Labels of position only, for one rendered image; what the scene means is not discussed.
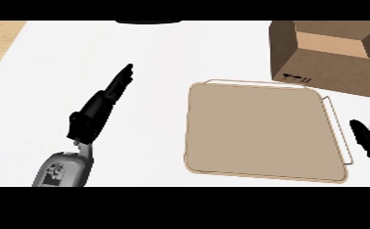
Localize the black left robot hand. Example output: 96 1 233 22
65 63 136 146

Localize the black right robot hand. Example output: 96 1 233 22
348 118 370 159

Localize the brown cardboard box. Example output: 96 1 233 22
267 21 370 98

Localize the black round object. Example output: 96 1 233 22
114 21 184 25

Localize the beige tray with wire handles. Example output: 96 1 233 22
184 78 355 185

